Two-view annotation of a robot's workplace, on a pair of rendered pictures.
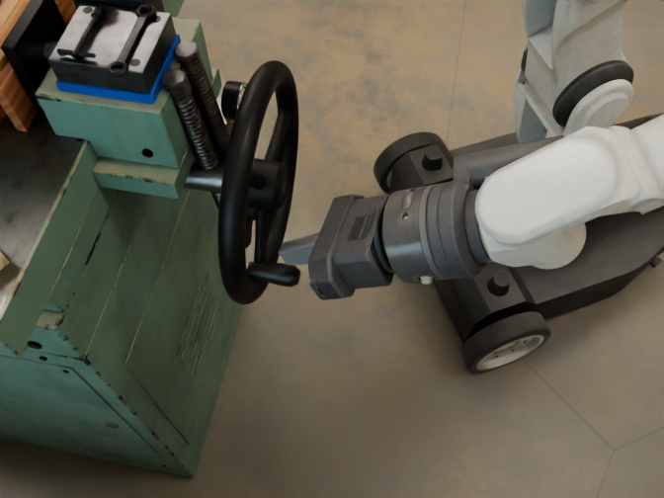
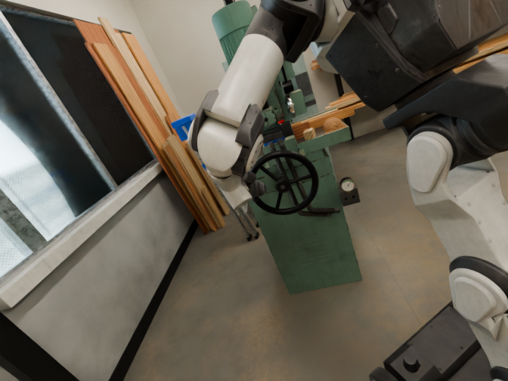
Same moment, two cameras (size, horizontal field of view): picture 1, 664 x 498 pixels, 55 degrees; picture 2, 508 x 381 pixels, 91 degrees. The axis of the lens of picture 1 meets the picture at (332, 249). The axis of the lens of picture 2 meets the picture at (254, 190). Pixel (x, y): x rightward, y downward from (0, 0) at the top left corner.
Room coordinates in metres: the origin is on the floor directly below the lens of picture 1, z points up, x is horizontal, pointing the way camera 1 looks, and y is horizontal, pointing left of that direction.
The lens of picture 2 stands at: (0.40, -0.85, 1.22)
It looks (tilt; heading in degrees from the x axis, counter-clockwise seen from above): 23 degrees down; 94
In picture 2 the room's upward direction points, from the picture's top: 23 degrees counter-clockwise
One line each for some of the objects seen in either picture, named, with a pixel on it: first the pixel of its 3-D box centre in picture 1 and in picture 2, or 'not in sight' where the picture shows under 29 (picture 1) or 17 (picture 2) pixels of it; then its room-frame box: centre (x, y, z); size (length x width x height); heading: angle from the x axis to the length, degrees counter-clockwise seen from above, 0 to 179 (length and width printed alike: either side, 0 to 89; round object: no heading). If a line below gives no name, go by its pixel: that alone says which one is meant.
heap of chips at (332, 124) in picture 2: not in sight; (332, 122); (0.78, 0.28, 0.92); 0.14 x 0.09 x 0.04; 79
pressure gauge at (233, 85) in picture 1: (233, 104); (347, 185); (0.74, 0.16, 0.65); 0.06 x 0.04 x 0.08; 169
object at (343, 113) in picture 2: not in sight; (298, 129); (0.65, 0.39, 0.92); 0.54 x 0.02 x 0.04; 169
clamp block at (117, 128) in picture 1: (131, 86); (281, 147); (0.51, 0.22, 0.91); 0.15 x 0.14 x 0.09; 169
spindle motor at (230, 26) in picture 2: not in sight; (243, 48); (0.52, 0.42, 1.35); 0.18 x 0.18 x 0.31
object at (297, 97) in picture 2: not in sight; (295, 103); (0.71, 0.57, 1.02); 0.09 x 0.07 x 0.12; 169
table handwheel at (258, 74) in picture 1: (204, 176); (282, 177); (0.47, 0.16, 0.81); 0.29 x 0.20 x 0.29; 169
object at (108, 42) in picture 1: (117, 31); (277, 132); (0.52, 0.22, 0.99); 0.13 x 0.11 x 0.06; 169
